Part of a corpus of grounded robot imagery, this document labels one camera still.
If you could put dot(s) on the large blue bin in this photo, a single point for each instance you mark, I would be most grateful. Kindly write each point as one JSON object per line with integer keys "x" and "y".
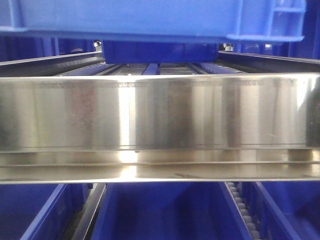
{"x": 158, "y": 21}

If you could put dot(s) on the steel shelf front beam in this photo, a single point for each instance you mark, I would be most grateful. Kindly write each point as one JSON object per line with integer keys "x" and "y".
{"x": 79, "y": 129}

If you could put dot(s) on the lower middle blue bin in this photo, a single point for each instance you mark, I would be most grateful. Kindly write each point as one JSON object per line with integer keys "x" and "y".
{"x": 169, "y": 211}

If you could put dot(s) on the lower roller track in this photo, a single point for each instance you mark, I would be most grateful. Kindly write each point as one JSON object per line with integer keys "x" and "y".
{"x": 243, "y": 210}

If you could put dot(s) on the lower right blue bin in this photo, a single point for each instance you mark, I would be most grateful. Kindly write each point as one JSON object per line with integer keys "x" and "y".
{"x": 284, "y": 210}

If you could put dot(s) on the lower left blue bin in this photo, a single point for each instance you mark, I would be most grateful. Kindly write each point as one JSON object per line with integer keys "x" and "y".
{"x": 39, "y": 211}

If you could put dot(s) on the lower steel divider rail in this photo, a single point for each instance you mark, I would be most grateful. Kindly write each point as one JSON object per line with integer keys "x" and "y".
{"x": 82, "y": 224}

